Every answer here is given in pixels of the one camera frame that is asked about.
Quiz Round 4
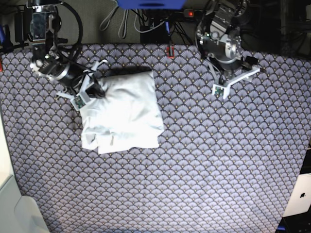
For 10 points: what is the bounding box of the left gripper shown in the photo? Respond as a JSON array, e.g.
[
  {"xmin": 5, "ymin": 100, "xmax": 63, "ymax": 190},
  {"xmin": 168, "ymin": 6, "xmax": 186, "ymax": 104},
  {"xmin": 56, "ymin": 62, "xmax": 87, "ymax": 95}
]
[{"xmin": 207, "ymin": 56, "xmax": 260, "ymax": 100}]

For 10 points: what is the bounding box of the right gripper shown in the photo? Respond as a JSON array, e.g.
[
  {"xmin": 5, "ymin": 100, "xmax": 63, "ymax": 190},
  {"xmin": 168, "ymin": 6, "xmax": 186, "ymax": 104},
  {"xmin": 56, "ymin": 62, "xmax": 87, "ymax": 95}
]
[{"xmin": 56, "ymin": 59, "xmax": 108, "ymax": 111}]

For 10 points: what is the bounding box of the white T-shirt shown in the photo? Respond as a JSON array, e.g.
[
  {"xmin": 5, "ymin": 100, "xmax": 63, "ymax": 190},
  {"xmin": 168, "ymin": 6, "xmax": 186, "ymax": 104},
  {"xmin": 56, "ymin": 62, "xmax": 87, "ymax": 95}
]
[{"xmin": 80, "ymin": 71, "xmax": 164, "ymax": 154}]

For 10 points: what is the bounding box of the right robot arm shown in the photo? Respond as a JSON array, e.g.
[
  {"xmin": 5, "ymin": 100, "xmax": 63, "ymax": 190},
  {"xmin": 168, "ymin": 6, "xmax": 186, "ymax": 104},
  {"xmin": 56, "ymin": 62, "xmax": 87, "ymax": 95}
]
[{"xmin": 26, "ymin": 0, "xmax": 106, "ymax": 111}]

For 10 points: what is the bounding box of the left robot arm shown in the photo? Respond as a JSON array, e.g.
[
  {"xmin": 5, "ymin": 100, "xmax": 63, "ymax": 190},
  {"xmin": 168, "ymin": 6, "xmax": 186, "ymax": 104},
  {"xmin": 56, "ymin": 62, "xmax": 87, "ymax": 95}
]
[{"xmin": 195, "ymin": 0, "xmax": 260, "ymax": 99}]

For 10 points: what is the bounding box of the red clamp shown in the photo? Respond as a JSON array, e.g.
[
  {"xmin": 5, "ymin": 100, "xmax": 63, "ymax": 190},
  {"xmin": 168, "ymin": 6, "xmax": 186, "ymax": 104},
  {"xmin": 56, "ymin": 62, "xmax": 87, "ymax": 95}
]
[{"xmin": 166, "ymin": 46, "xmax": 175, "ymax": 59}]

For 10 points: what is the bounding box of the patterned table cloth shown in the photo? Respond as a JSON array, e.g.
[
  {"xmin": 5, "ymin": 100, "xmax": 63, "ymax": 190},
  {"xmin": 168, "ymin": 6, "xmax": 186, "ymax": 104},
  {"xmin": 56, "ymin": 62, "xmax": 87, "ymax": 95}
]
[{"xmin": 0, "ymin": 44, "xmax": 311, "ymax": 233}]

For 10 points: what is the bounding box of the black box under table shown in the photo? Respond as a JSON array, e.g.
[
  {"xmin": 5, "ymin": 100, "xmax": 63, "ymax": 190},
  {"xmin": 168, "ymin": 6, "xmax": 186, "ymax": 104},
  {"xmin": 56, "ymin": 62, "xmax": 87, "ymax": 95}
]
[{"xmin": 140, "ymin": 25, "xmax": 170, "ymax": 44}]

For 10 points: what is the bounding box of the black power strip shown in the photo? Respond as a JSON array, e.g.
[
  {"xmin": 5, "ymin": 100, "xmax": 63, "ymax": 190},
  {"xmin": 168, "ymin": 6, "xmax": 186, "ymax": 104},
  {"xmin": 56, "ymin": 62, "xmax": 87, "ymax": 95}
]
[{"xmin": 183, "ymin": 9, "xmax": 203, "ymax": 18}]

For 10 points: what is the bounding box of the blue box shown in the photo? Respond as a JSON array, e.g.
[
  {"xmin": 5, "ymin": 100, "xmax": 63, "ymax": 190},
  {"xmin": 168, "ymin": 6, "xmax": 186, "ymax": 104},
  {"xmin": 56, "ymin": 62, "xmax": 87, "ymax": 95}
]
[{"xmin": 117, "ymin": 0, "xmax": 185, "ymax": 9}]

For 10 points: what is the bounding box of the white apple box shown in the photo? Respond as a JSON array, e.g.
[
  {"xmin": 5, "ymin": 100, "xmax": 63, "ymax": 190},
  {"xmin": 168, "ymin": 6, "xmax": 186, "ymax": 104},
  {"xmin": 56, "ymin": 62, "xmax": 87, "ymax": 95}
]
[{"xmin": 283, "ymin": 173, "xmax": 311, "ymax": 217}]

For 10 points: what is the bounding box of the grey plastic bin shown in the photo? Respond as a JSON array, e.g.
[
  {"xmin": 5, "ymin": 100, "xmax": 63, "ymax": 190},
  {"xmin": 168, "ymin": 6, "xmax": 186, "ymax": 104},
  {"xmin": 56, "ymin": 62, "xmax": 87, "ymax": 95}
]
[{"xmin": 0, "ymin": 175, "xmax": 49, "ymax": 233}]

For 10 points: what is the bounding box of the grey looped cable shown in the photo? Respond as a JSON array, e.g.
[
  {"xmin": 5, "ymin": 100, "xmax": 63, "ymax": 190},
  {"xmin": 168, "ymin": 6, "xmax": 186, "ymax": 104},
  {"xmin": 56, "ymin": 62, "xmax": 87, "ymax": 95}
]
[{"xmin": 99, "ymin": 0, "xmax": 129, "ymax": 39}]

